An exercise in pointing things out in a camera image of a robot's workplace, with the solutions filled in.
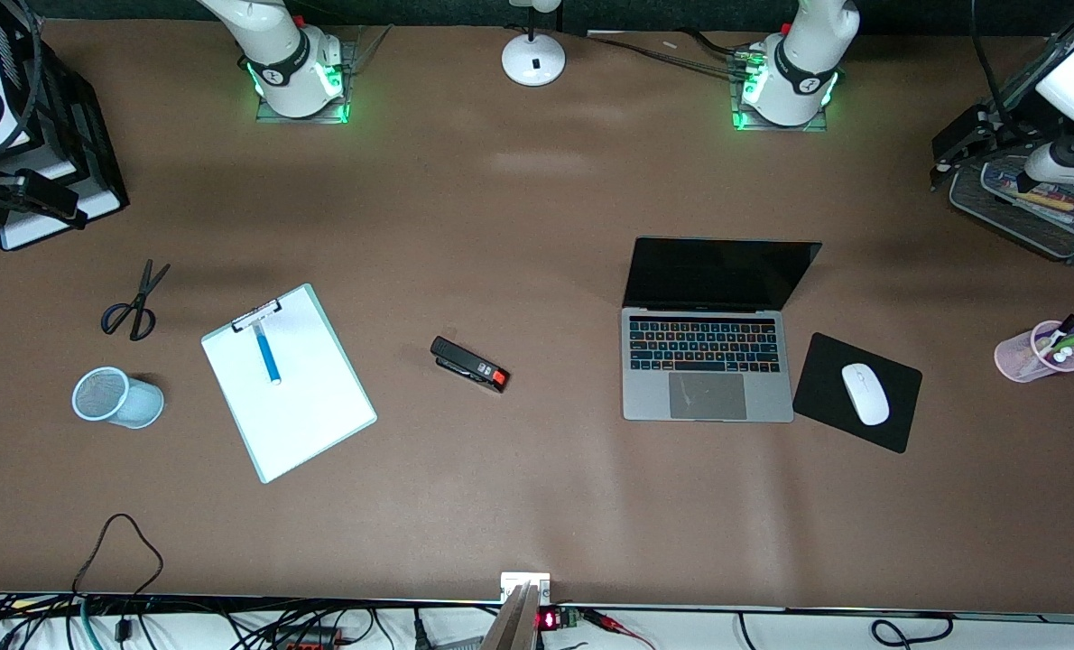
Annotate black mouse pad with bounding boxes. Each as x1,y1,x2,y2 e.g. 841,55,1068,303
792,332,923,454

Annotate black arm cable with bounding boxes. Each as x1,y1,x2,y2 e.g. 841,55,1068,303
968,0,1021,136
0,0,44,159

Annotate white computer mouse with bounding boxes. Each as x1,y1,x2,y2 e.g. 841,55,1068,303
840,363,891,427

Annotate black mesh desk tray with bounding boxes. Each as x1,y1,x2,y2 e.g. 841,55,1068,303
949,18,1074,265

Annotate red wire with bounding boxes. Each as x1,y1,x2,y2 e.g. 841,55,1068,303
582,608,657,650

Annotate black stacked paper tray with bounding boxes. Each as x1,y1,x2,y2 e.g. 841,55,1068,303
0,18,130,252

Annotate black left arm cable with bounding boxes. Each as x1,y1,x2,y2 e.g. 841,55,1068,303
968,0,1021,136

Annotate black stapler red tip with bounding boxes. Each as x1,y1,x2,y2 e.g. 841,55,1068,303
430,336,510,395

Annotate white mounting bracket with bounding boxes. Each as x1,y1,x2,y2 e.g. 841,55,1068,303
500,571,551,604

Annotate black marker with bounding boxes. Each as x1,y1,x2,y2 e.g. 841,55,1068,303
1036,313,1074,355

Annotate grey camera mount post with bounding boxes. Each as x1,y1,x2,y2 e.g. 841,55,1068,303
481,582,541,650

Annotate black looped table cable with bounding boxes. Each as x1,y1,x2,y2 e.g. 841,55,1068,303
72,513,164,599

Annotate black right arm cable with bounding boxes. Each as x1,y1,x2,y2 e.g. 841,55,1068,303
0,0,44,159

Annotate light green clipboard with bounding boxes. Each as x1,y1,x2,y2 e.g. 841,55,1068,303
200,283,378,485

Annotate white paper sheet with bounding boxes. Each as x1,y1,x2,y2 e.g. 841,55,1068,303
203,291,375,479

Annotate pink translucent pen cup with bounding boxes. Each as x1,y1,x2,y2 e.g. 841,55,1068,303
994,320,1074,384

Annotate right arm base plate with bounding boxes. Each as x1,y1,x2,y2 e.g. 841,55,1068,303
255,41,355,125

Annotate yellow marker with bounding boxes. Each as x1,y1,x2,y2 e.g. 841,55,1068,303
1015,190,1074,214

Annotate black power cable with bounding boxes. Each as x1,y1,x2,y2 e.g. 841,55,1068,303
582,34,755,79

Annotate blue mesh pen cup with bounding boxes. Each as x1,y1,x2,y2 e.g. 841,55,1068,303
71,367,165,430

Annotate blue marker white end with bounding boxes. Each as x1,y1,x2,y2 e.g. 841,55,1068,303
253,325,283,387

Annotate white desk lamp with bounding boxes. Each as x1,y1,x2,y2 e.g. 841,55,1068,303
501,0,567,88

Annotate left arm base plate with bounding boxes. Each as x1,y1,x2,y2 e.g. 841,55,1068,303
731,50,831,134

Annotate silver laptop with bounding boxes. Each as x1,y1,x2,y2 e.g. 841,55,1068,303
621,237,823,423

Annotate black handled scissors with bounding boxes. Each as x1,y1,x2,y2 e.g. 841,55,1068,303
100,260,171,342

